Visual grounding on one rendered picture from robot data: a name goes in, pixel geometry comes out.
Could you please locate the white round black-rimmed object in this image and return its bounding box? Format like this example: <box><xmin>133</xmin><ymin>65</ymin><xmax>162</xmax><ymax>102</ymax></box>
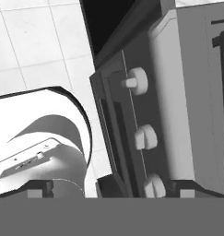
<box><xmin>0</xmin><ymin>86</ymin><xmax>93</xmax><ymax>198</ymax></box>

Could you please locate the grey stove with oven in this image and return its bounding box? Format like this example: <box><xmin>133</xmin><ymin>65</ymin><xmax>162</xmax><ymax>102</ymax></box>
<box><xmin>79</xmin><ymin>0</ymin><xmax>224</xmax><ymax>198</ymax></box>

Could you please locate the white stove knob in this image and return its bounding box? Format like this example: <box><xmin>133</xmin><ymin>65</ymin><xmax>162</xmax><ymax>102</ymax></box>
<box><xmin>143</xmin><ymin>173</ymin><xmax>167</xmax><ymax>198</ymax></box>
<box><xmin>121</xmin><ymin>66</ymin><xmax>149</xmax><ymax>95</ymax></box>
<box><xmin>134</xmin><ymin>124</ymin><xmax>159</xmax><ymax>151</ymax></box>

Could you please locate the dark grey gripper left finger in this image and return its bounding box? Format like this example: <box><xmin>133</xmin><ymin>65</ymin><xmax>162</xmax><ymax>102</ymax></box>
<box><xmin>0</xmin><ymin>179</ymin><xmax>54</xmax><ymax>198</ymax></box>

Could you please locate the dark oven door handle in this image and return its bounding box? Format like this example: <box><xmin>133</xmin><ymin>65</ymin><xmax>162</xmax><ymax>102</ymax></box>
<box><xmin>95</xmin><ymin>172</ymin><xmax>130</xmax><ymax>198</ymax></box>

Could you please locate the dark oven door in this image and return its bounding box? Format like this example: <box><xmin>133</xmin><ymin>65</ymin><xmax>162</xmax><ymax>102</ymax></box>
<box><xmin>88</xmin><ymin>69</ymin><xmax>139</xmax><ymax>198</ymax></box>

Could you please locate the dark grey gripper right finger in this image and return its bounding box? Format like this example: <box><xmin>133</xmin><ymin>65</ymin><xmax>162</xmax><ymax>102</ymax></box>
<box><xmin>169</xmin><ymin>179</ymin><xmax>224</xmax><ymax>198</ymax></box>

